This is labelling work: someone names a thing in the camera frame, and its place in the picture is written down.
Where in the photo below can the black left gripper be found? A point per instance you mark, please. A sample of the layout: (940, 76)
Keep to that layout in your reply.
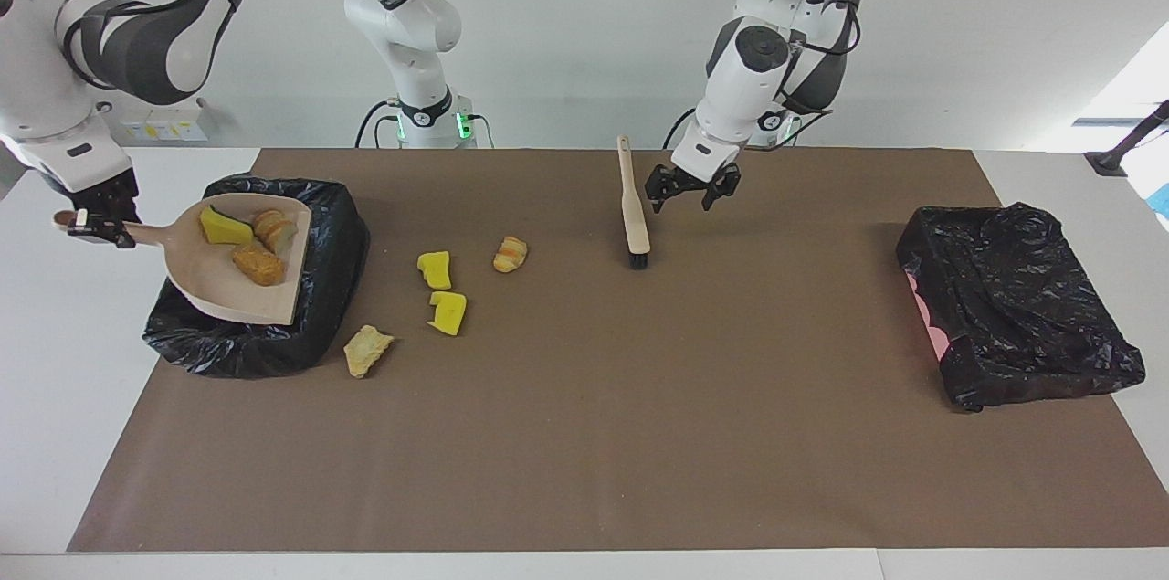
(699, 180)

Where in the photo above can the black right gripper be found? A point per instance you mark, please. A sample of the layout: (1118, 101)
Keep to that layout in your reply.
(108, 196)

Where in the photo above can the beige hand brush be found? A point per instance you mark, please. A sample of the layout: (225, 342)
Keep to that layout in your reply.
(634, 215)

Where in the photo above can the yellow sponge wedge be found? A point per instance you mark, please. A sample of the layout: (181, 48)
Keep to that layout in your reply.
(224, 228)

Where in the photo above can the beige plastic dustpan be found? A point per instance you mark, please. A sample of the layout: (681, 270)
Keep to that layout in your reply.
(210, 288)

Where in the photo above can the brown bread loaf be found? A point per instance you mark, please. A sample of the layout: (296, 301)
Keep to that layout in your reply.
(258, 264)

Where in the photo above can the long flaky croissant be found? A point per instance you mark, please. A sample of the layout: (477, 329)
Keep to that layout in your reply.
(276, 231)

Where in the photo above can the small round croissant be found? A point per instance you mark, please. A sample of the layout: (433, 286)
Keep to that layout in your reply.
(510, 254)

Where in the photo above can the yellow sponge piece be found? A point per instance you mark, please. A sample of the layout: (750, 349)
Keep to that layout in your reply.
(436, 270)
(448, 313)

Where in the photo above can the pale flaky pastry piece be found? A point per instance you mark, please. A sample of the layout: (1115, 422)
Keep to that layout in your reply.
(367, 352)

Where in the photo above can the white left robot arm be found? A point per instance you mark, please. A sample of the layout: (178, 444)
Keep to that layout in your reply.
(740, 78)

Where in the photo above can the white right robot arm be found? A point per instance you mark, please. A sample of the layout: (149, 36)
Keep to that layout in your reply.
(36, 96)

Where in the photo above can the black bag lined pink bin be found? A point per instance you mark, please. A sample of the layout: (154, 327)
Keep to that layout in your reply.
(1014, 306)

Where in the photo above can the brown table mat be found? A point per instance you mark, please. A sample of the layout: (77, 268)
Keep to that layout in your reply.
(584, 489)

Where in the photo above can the blue object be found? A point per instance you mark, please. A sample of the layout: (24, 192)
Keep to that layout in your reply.
(1163, 199)

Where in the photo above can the white wall socket box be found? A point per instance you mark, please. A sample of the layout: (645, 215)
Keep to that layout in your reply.
(169, 128)

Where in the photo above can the black camera stand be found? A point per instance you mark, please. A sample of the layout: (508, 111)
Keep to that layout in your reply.
(1114, 158)

